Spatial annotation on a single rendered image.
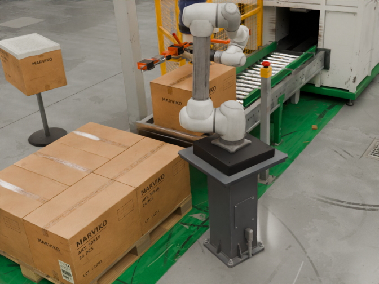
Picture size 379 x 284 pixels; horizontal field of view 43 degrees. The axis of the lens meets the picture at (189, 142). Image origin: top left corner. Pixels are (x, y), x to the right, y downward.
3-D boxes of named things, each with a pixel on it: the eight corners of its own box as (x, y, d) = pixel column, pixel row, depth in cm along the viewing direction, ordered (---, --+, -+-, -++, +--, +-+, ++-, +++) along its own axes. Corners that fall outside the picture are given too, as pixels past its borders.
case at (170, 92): (198, 102, 429) (195, 58, 410) (236, 111, 407) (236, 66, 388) (154, 128, 388) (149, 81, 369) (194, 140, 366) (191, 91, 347)
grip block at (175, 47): (173, 50, 355) (173, 43, 352) (184, 52, 350) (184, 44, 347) (167, 54, 349) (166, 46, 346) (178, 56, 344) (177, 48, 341)
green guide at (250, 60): (268, 47, 554) (268, 39, 550) (276, 48, 549) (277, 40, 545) (190, 96, 440) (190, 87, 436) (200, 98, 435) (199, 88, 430)
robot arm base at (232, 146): (256, 141, 302) (256, 133, 299) (232, 153, 289) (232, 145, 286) (234, 131, 314) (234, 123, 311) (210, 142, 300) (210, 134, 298)
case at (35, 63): (67, 84, 466) (60, 44, 447) (27, 96, 445) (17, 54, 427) (43, 70, 509) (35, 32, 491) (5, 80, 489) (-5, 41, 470)
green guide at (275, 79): (313, 53, 527) (313, 45, 523) (322, 54, 521) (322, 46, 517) (242, 106, 412) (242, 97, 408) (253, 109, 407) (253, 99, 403)
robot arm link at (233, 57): (224, 68, 330) (230, 51, 333) (244, 71, 322) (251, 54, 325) (218, 60, 321) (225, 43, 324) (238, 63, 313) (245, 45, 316)
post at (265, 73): (262, 176, 417) (264, 65, 370) (269, 178, 414) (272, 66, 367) (258, 180, 412) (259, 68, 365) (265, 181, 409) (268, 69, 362)
